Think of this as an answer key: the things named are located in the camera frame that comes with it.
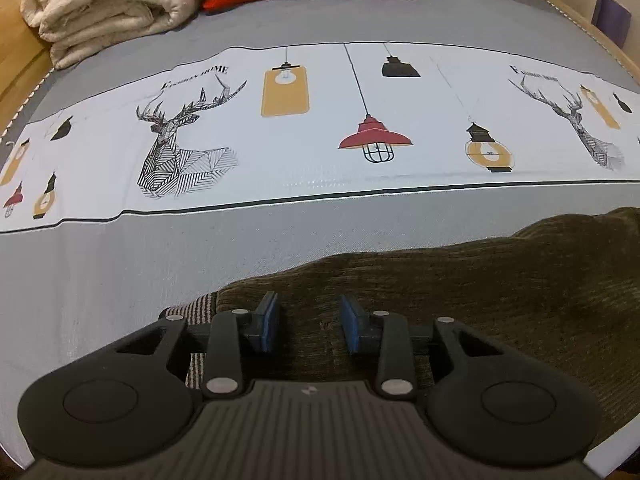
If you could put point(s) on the cream folded blanket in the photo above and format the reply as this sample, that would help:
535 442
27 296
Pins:
110 5

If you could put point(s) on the dark olive pants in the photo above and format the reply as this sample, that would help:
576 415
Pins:
500 285

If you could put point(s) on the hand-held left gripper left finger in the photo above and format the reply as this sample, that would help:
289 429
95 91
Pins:
269 322

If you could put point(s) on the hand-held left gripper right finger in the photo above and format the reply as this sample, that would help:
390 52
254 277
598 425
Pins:
350 322

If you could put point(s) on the grey printed bed sheet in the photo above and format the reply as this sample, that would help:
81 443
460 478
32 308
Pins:
150 260

